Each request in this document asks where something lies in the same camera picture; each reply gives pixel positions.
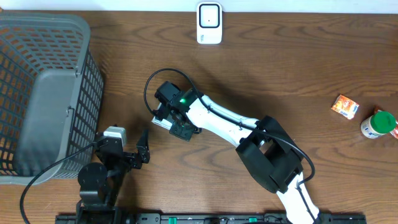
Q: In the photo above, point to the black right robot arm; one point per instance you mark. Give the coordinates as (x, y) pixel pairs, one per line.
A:
(268, 153)

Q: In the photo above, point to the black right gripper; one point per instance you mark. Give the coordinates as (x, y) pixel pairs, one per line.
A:
(184, 134)

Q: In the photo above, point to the grey plastic shopping basket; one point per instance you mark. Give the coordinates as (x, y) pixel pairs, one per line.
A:
(51, 92)

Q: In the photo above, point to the red snack bag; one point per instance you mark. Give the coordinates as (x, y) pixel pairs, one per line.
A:
(394, 131)

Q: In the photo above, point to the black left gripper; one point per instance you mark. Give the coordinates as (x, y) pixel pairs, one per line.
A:
(134, 161)

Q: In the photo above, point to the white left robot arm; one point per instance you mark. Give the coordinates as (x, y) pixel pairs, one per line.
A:
(101, 181)

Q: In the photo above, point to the green lid jar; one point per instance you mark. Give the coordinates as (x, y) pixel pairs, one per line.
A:
(378, 125)

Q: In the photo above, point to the white green carton box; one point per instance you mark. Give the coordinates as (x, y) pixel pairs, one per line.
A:
(161, 117)

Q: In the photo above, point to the small orange box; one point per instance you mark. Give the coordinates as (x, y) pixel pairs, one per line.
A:
(345, 106)

